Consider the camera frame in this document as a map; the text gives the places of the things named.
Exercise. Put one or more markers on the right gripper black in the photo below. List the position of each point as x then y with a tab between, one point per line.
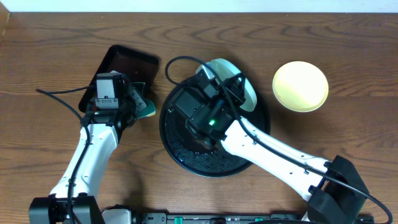
238	94

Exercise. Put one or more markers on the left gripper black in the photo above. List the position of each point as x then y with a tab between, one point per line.
130	94

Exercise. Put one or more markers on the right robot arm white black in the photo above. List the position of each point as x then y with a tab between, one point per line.
214	127

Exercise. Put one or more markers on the light green plate with stain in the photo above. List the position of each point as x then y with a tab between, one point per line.
236	81

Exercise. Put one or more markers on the green yellow sponge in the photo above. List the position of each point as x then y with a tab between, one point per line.
144	107

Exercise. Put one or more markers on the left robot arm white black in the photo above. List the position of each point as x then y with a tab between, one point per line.
74	198

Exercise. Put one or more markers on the rectangular black tray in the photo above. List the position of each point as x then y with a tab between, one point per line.
138	66

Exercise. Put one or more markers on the round black tray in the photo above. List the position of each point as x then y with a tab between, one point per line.
192	156

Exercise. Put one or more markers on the yellow plate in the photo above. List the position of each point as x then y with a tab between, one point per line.
300	86

